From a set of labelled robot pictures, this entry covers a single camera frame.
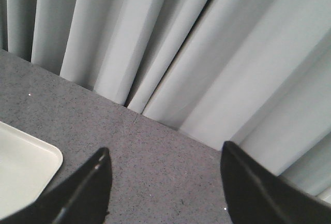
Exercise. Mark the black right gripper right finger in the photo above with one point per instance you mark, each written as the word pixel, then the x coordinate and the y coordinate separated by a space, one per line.
pixel 255 195

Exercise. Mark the pale grey pleated curtain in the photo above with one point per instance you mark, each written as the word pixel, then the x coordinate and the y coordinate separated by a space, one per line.
pixel 256 72

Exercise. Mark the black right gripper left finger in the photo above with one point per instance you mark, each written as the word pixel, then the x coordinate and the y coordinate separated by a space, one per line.
pixel 82 198

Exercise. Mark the cream rectangular plastic tray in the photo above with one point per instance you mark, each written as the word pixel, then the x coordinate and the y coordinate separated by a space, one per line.
pixel 27 166

